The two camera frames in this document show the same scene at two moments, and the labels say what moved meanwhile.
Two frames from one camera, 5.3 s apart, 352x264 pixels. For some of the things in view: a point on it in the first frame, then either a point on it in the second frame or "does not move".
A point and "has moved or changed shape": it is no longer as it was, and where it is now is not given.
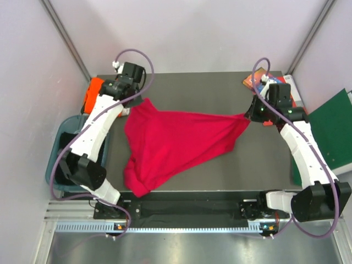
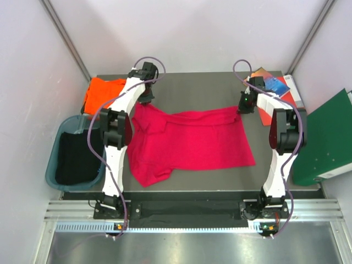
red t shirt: (163, 145) has moved or changed shape
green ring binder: (331, 125) does not move
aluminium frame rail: (68, 210) does not move
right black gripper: (251, 113) to (242, 109)
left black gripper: (136, 103) to (146, 100)
